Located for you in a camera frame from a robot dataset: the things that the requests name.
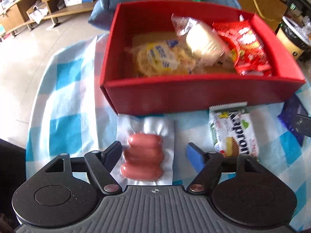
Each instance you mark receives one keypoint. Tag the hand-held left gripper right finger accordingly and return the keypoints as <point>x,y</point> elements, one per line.
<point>196,156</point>

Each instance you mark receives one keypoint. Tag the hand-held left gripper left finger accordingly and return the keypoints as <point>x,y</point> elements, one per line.
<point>113,153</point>

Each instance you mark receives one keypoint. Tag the red cardboard box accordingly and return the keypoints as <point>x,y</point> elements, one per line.
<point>194,94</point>

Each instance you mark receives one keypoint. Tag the white paper bag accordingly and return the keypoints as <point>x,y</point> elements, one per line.
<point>36,14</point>

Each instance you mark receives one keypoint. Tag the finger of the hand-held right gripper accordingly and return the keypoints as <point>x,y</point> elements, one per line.
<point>303,123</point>

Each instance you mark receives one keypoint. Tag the dark blue snack packet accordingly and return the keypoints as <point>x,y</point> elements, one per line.
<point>288,119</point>

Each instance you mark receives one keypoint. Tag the white and green wafer packet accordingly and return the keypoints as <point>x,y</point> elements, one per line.
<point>233,131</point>

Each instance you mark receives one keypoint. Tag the black furniture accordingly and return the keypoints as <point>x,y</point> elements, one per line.
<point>9,165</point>

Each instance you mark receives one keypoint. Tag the wooden TV stand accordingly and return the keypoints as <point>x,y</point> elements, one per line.
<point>14,17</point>

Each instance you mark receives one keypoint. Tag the yellow trash bin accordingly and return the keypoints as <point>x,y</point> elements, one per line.
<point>291,43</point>

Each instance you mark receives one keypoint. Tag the round pastry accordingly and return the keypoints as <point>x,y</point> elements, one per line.
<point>204,41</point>

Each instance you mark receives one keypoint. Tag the red gummy candy packet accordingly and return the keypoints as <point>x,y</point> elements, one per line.
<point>250,51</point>

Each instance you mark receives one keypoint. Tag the yellow label bread packet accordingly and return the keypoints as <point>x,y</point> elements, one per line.
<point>158,58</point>

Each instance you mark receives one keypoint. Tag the blue checkered plastic tablecloth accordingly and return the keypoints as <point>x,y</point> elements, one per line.
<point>68,106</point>

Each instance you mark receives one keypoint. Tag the vacuum-packed sausage pack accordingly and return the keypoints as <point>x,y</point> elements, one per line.
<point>143,155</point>

